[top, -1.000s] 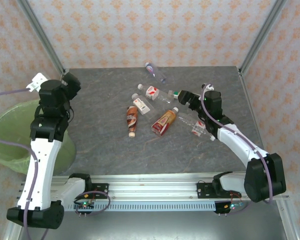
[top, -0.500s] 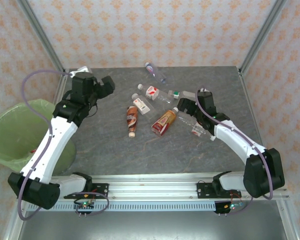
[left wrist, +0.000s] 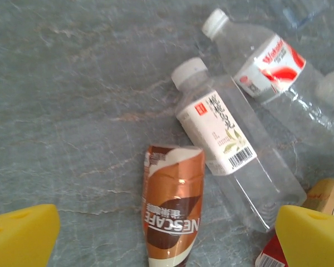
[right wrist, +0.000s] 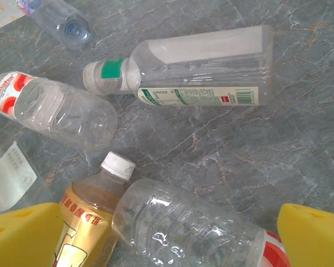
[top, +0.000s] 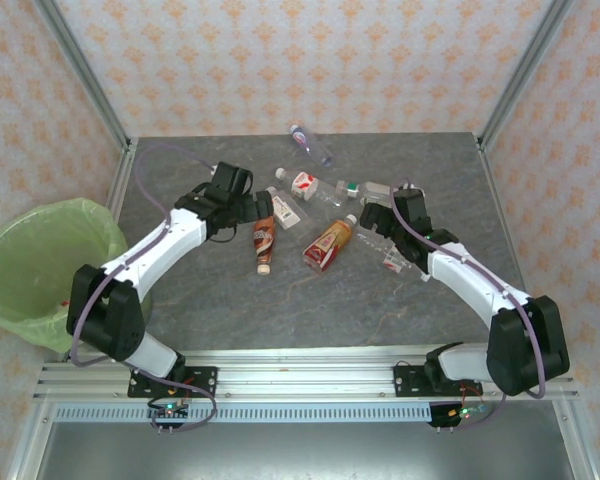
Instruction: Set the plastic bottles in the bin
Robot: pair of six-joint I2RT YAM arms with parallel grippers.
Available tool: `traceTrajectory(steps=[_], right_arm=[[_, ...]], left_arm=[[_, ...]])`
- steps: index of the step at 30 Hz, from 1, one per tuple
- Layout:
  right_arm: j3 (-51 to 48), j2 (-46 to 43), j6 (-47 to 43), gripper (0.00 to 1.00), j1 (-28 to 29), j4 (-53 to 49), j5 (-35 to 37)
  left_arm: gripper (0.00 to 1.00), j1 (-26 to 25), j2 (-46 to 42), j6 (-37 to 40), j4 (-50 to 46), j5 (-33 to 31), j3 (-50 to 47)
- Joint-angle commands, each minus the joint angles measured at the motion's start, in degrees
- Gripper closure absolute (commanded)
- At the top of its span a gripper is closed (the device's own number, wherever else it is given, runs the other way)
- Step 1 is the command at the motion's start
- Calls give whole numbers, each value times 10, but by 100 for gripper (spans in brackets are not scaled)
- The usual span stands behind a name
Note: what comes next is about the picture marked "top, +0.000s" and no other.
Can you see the small clear bottle white label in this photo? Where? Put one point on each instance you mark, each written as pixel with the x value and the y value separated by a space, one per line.
pixel 283 209

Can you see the brown chocolate drink bottle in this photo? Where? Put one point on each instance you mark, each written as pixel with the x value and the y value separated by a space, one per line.
pixel 263 240

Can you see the clear plastic bottle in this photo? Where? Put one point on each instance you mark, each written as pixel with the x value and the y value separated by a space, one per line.
pixel 380 247

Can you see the orange and red tea bottle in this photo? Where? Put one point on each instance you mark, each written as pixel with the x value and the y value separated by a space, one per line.
pixel 327 245

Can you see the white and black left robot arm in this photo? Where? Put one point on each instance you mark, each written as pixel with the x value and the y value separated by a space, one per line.
pixel 150 250

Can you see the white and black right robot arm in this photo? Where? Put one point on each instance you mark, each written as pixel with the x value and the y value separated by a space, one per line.
pixel 475 280

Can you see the bin with green plastic liner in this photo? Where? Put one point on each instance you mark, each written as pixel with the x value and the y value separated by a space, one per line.
pixel 35 260

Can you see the clear bottle with green label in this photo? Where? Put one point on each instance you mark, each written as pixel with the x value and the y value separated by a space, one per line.
pixel 351 189

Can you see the clear bottle red white label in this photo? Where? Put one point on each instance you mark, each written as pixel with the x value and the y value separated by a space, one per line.
pixel 302 184

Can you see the clear bottle with purple label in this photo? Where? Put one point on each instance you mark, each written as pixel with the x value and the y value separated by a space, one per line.
pixel 310 145

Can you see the aluminium table edge strip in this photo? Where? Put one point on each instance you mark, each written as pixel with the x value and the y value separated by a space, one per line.
pixel 502 200
pixel 122 175

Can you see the small controller circuit board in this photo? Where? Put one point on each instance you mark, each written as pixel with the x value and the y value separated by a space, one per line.
pixel 452 414
pixel 170 412

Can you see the grey metal panel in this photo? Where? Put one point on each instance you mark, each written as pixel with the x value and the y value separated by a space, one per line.
pixel 300 455

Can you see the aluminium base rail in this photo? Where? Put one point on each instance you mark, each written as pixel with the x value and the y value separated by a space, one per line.
pixel 305 375

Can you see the aluminium frame post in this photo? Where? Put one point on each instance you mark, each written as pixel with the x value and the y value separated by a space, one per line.
pixel 87 75
pixel 521 75

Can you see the aluminium frame bar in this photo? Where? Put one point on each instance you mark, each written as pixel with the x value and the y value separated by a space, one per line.
pixel 27 450
pixel 577 450

